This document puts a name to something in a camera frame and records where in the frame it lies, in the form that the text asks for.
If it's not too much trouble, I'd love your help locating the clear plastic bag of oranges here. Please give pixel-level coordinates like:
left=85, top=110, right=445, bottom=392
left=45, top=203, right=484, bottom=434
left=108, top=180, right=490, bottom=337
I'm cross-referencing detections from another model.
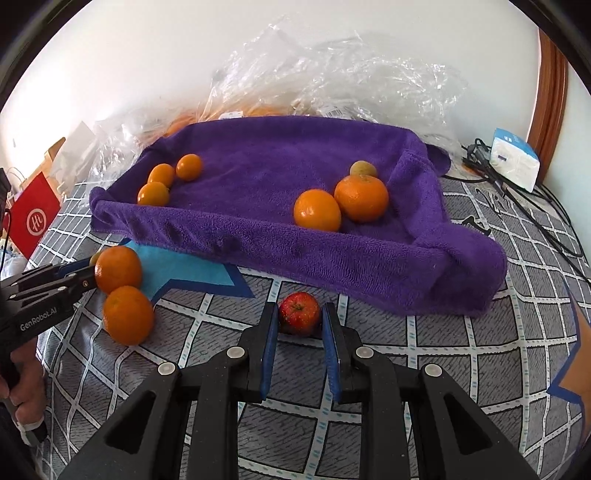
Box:
left=159, top=102, right=298, bottom=139

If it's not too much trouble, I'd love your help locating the brown wooden door frame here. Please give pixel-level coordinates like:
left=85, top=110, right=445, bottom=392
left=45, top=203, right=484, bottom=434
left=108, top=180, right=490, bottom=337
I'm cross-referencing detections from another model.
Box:
left=526, top=28, right=570, bottom=185

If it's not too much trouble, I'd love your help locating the purple towel-lined tray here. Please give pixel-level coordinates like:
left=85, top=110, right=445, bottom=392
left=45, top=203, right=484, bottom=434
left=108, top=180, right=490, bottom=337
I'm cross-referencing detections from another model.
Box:
left=89, top=115, right=508, bottom=318

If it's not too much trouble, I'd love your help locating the grey checked tablecloth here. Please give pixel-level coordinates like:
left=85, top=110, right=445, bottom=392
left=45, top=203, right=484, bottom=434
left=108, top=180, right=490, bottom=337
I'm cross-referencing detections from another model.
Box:
left=25, top=171, right=591, bottom=480

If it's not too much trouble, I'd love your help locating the orange mandarin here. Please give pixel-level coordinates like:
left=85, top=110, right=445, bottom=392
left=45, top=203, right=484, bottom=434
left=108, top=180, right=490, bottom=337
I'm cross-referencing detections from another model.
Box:
left=102, top=285, right=155, bottom=346
left=334, top=175, right=390, bottom=223
left=94, top=246, right=143, bottom=295
left=294, top=189, right=343, bottom=232

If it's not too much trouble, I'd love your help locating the small clear plastic bag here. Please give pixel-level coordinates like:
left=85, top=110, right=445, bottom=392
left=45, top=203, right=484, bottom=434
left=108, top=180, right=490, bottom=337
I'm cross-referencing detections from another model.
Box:
left=90, top=111, right=163, bottom=186

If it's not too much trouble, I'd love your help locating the blue and white tissue box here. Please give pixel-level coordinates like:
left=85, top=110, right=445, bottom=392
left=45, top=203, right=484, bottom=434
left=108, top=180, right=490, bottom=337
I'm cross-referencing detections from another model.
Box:
left=489, top=128, right=541, bottom=192

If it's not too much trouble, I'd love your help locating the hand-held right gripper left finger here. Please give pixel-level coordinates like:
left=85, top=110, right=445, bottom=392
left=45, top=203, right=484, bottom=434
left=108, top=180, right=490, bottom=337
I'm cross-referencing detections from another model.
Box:
left=58, top=302, right=281, bottom=480

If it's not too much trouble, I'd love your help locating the crumpled clear plastic bag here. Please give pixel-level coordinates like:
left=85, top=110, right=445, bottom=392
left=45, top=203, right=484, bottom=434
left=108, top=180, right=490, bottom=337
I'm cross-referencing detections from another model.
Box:
left=208, top=25, right=468, bottom=153

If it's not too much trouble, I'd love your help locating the small red apple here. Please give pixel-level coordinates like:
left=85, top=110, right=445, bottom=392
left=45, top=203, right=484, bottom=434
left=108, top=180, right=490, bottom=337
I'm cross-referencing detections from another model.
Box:
left=279, top=292, right=321, bottom=336

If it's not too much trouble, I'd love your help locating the person's left hand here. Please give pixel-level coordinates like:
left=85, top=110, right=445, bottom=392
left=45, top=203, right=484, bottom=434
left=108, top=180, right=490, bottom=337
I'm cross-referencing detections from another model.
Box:
left=0, top=339, right=47, bottom=428

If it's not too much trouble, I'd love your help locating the wooden chair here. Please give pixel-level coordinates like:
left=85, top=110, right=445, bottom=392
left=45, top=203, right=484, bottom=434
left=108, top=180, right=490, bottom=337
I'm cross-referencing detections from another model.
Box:
left=43, top=137, right=68, bottom=161

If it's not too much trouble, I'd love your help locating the small orange kumquat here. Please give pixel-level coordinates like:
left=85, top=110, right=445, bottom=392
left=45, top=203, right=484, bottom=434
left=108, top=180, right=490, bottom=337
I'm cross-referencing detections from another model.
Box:
left=148, top=163, right=176, bottom=189
left=137, top=182, right=171, bottom=206
left=176, top=154, right=204, bottom=181

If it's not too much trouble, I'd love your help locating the red paper bag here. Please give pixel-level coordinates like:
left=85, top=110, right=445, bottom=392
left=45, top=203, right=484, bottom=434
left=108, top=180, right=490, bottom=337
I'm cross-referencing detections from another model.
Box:
left=9, top=173, right=62, bottom=260

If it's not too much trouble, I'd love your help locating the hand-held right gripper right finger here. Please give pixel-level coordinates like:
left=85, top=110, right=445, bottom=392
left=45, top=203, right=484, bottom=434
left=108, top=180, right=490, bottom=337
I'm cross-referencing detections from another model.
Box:
left=322, top=302, right=541, bottom=480

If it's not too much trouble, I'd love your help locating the black cable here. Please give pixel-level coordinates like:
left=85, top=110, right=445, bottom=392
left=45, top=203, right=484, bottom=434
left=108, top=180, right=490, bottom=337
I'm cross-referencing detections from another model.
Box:
left=455, top=138, right=591, bottom=283

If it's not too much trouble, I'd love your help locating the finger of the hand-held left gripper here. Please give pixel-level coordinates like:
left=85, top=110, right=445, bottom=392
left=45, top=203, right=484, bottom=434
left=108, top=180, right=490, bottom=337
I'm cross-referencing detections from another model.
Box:
left=11, top=256, right=100, bottom=287
left=8, top=271, right=99, bottom=303

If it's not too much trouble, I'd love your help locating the white plastic bag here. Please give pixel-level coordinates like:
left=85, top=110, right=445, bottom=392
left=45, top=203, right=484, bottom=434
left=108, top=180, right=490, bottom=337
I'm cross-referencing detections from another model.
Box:
left=46, top=121, right=101, bottom=185

